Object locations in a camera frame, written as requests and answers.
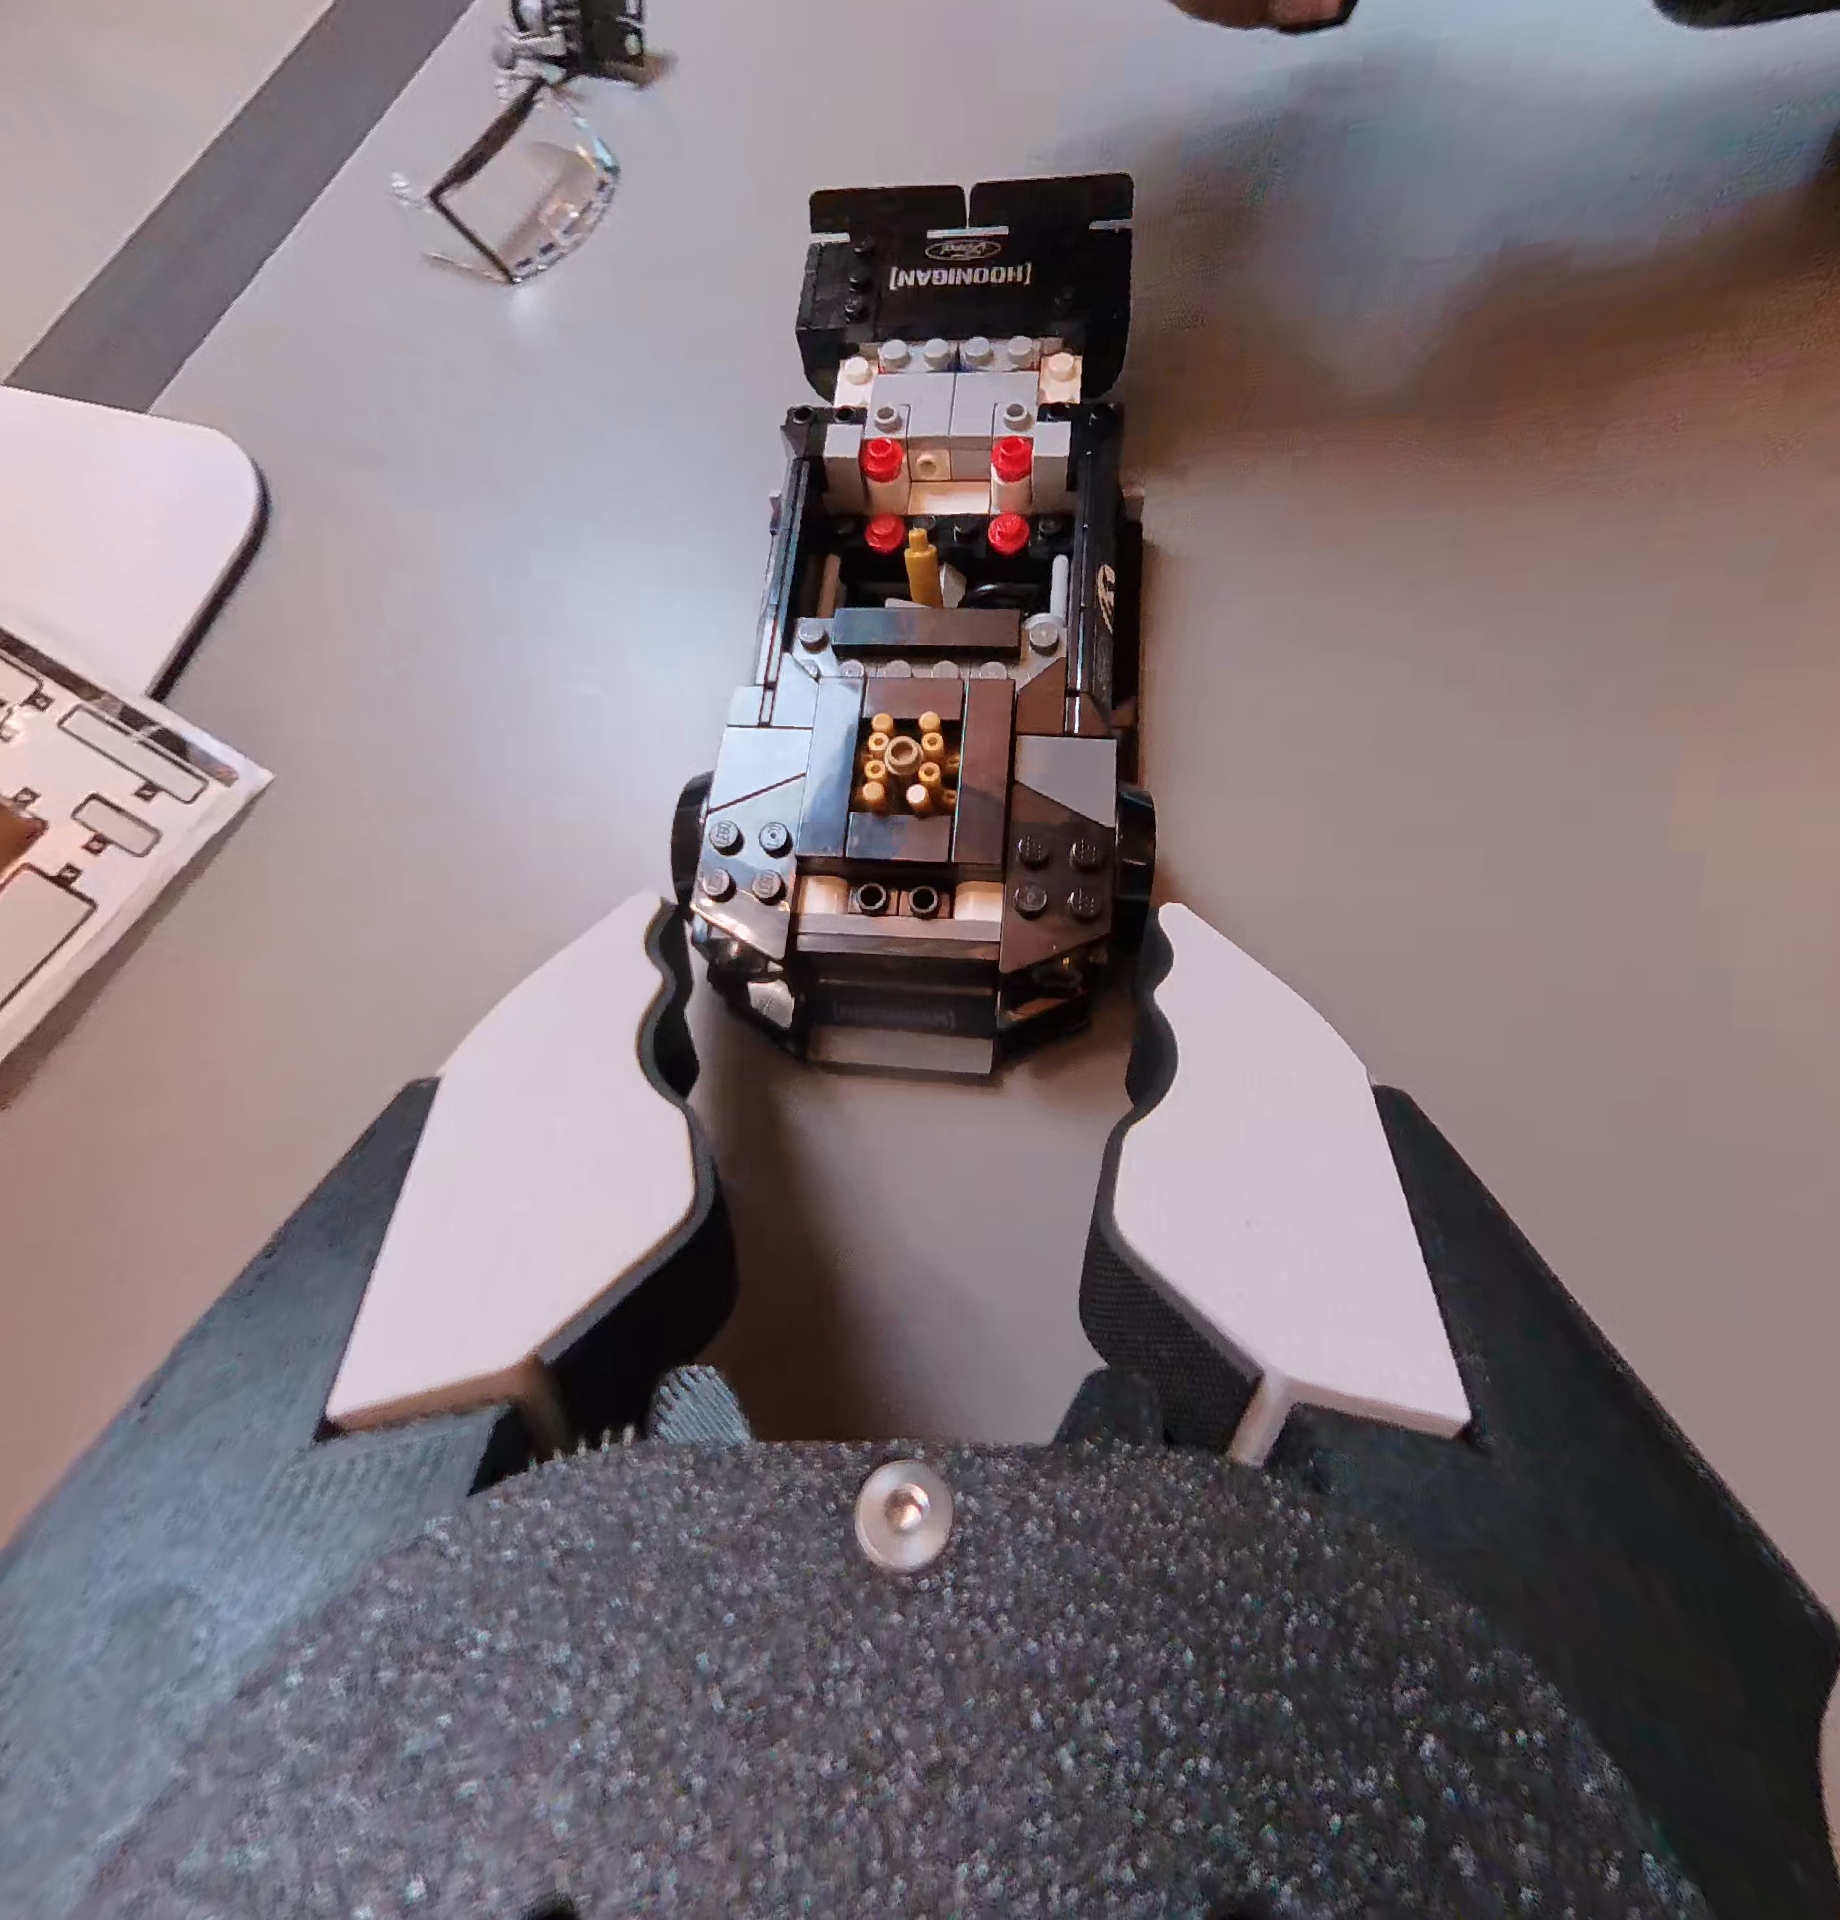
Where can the lego sticker sheet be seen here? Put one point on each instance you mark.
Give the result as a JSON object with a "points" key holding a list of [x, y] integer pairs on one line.
{"points": [[67, 841]]}

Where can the lego car model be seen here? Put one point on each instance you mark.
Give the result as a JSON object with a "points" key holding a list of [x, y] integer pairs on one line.
{"points": [[921, 661]]}

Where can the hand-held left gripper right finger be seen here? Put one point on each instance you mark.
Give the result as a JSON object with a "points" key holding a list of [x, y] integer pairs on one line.
{"points": [[1266, 1201]]}

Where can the clear lego windshield piece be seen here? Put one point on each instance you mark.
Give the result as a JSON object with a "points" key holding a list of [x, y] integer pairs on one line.
{"points": [[517, 180]]}

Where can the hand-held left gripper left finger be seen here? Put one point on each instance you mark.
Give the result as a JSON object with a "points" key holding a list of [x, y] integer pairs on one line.
{"points": [[530, 1186]]}

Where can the small black lego assembly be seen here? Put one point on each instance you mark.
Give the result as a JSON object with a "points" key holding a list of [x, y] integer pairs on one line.
{"points": [[576, 36]]}

